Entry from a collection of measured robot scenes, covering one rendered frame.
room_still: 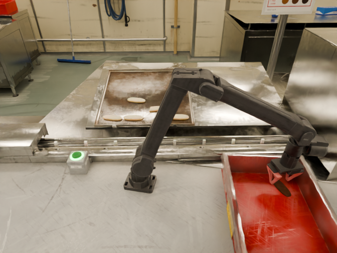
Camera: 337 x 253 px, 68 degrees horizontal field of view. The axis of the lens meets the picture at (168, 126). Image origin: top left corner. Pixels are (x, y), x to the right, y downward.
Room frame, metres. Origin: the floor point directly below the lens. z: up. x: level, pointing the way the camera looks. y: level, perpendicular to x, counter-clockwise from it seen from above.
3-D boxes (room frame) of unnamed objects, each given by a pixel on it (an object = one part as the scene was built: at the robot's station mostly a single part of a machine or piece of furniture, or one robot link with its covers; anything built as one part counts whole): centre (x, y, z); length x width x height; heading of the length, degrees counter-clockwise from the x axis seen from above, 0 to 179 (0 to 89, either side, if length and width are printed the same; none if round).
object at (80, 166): (0.79, 0.39, 0.84); 0.08 x 0.08 x 0.11; 1
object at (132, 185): (0.70, 0.12, 0.86); 0.12 x 0.09 x 0.08; 79
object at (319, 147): (0.68, -0.49, 1.07); 0.11 x 0.09 x 0.12; 88
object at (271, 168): (0.67, -0.42, 0.90); 0.07 x 0.07 x 0.09; 16
